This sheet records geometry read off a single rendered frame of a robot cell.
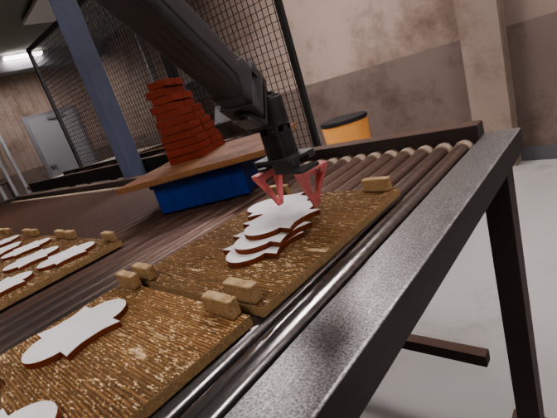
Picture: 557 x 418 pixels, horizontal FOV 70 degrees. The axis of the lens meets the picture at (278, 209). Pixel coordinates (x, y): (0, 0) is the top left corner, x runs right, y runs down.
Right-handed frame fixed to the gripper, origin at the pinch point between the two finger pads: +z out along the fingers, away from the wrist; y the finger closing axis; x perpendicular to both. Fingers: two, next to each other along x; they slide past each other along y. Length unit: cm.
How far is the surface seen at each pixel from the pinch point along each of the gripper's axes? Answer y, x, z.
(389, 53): -163, 319, -13
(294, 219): 4.4, -5.8, 0.8
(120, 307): -7.3, -34.4, 2.6
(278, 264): 8.7, -15.4, 3.7
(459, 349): 1, 46, 71
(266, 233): 2.8, -11.2, 0.9
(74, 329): -9.1, -41.0, 2.5
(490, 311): -12, 102, 99
